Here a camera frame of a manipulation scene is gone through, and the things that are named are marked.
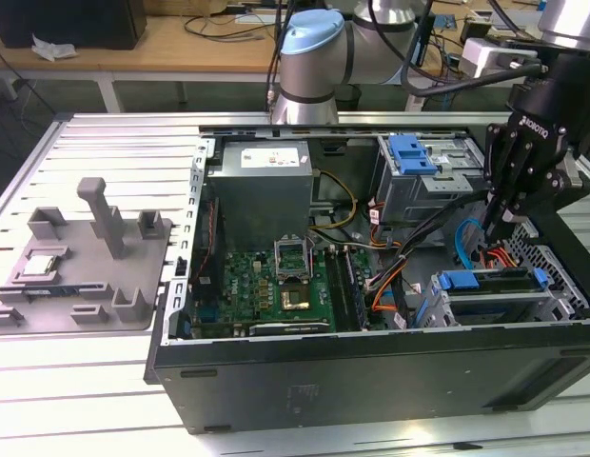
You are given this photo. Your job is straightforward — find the grey power supply unit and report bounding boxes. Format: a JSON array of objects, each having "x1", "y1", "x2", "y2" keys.
[{"x1": 206, "y1": 140, "x2": 318, "y2": 239}]

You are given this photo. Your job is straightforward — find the blue data wire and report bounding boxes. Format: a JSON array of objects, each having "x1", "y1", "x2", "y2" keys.
[{"x1": 455, "y1": 216, "x2": 485, "y2": 270}]

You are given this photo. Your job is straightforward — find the orange and black power wire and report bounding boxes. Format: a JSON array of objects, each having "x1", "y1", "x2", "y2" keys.
[{"x1": 478, "y1": 240, "x2": 520, "y2": 270}]

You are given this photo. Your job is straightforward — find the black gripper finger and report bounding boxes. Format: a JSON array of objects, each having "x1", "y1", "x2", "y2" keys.
[
  {"x1": 494, "y1": 141, "x2": 565, "y2": 239},
  {"x1": 480, "y1": 122, "x2": 518, "y2": 239}
]

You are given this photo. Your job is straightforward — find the green motherboard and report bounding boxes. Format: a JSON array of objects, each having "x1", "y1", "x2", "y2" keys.
[{"x1": 189, "y1": 247, "x2": 372, "y2": 334}]

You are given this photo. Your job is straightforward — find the silver CPU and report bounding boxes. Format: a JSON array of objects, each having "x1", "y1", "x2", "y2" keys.
[{"x1": 21, "y1": 255, "x2": 61, "y2": 277}]

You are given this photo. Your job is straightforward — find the small black box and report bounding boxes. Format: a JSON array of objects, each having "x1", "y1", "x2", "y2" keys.
[{"x1": 461, "y1": 17, "x2": 491, "y2": 44}]

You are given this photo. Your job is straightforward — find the white crumpled plastic bag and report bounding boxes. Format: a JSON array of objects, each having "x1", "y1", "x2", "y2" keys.
[{"x1": 30, "y1": 33, "x2": 80, "y2": 62}]

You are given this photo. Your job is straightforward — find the black graphics card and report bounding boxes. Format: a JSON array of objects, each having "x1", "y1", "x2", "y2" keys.
[{"x1": 249, "y1": 319, "x2": 334, "y2": 334}]

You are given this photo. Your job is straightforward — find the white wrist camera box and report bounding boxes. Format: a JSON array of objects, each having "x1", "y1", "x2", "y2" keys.
[{"x1": 461, "y1": 37, "x2": 539, "y2": 80}]

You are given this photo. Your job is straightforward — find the orange wire bundle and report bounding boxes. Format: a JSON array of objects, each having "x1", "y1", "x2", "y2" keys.
[{"x1": 368, "y1": 264, "x2": 408, "y2": 315}]

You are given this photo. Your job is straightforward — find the wooden desk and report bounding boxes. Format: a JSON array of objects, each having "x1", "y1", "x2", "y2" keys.
[{"x1": 0, "y1": 0, "x2": 543, "y2": 80}]

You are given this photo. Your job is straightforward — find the large black box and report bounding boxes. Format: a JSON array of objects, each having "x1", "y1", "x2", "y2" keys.
[{"x1": 0, "y1": 0, "x2": 148, "y2": 51}]

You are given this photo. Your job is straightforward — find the blue plastic bay latch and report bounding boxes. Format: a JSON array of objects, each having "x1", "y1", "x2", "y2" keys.
[{"x1": 388, "y1": 135, "x2": 440, "y2": 176}]

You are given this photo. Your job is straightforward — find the grey metal drive cage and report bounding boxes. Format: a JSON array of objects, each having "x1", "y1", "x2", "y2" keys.
[{"x1": 374, "y1": 134, "x2": 496, "y2": 244}]

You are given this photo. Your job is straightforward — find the RAM stick with blue label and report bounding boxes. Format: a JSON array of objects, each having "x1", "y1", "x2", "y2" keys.
[{"x1": 23, "y1": 285, "x2": 82, "y2": 296}]

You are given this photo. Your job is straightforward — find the black camera cable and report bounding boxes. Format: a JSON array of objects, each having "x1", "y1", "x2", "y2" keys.
[{"x1": 400, "y1": 0, "x2": 548, "y2": 99}]

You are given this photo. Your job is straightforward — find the black open PC case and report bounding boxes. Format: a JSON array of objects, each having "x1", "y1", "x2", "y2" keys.
[{"x1": 142, "y1": 122, "x2": 590, "y2": 435}]

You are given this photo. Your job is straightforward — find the metal disk bay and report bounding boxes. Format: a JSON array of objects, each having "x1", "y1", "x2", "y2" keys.
[{"x1": 413, "y1": 268, "x2": 590, "y2": 329}]

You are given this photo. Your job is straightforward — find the grey parts rack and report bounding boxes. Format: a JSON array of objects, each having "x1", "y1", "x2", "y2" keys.
[{"x1": 0, "y1": 176, "x2": 175, "y2": 339}]

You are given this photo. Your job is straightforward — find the black sleeved cable bundle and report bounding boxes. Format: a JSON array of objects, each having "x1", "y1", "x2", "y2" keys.
[{"x1": 389, "y1": 188, "x2": 491, "y2": 329}]

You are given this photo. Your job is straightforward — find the RAM slot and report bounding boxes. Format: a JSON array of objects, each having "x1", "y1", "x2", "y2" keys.
[{"x1": 323, "y1": 247, "x2": 347, "y2": 332}]

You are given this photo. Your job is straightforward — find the yellow wire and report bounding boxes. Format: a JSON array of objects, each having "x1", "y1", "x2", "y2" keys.
[{"x1": 308, "y1": 170, "x2": 358, "y2": 232}]

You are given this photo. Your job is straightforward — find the metal socket cover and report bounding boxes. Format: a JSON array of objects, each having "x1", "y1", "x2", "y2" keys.
[{"x1": 273, "y1": 235, "x2": 316, "y2": 282}]

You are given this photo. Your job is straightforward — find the CPU socket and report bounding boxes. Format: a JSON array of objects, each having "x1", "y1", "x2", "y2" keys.
[{"x1": 278, "y1": 280, "x2": 315, "y2": 313}]

